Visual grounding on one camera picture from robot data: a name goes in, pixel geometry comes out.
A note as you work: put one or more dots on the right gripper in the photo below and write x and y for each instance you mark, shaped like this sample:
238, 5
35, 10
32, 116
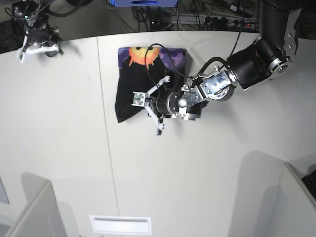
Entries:
47, 36

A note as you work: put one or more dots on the black T-shirt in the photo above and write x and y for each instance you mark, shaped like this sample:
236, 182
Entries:
140, 69

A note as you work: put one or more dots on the black keyboard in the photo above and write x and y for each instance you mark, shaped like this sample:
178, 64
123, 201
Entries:
310, 183

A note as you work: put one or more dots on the white power strip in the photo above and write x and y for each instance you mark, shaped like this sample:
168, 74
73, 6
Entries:
189, 18

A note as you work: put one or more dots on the blue box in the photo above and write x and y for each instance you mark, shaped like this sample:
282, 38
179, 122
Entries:
144, 3

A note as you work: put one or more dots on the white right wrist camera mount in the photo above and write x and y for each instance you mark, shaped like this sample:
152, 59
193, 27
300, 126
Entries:
34, 51

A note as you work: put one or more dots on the white table slot plate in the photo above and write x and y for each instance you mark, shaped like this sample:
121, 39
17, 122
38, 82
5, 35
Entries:
121, 225

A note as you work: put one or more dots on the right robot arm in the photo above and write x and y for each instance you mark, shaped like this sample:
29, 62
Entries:
33, 16

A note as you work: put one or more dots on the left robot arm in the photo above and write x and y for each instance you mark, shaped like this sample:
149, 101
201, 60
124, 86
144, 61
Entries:
269, 55

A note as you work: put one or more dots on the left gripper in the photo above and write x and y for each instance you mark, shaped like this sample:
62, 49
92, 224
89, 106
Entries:
161, 106

